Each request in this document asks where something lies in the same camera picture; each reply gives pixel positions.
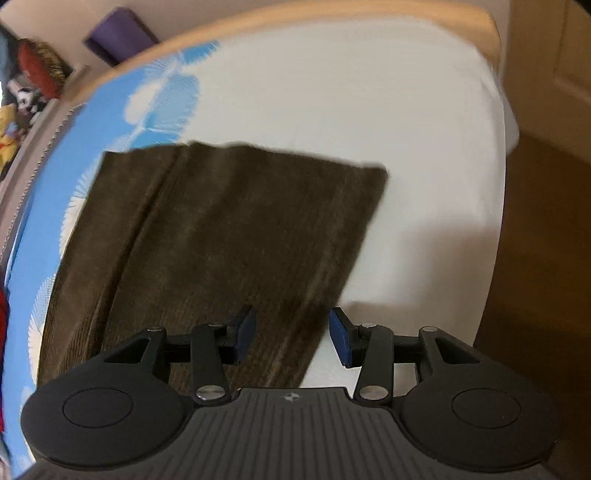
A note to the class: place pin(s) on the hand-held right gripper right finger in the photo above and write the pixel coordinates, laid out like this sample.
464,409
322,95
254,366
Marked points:
340,337

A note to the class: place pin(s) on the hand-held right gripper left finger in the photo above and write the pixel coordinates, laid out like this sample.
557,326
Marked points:
244,334

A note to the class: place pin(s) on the red folded blanket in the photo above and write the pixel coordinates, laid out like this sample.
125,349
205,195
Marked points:
3,360

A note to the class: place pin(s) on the grey stitched mattress edge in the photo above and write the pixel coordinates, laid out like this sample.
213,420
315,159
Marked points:
27,161

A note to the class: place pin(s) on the yellow bear plush toy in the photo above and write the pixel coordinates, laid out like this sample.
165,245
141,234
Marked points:
8,136

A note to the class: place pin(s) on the purple box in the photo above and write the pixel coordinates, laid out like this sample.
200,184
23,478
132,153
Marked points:
121,37

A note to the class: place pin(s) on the panda plush toy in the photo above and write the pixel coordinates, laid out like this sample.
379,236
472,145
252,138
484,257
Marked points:
23,98

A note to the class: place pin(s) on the red patterned cushion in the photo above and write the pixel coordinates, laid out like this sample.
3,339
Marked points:
40,64

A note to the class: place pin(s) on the cream wooden door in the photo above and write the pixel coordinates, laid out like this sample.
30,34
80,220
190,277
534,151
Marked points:
554,69

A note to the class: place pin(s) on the wooden bed frame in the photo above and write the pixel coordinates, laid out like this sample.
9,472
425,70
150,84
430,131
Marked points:
323,16

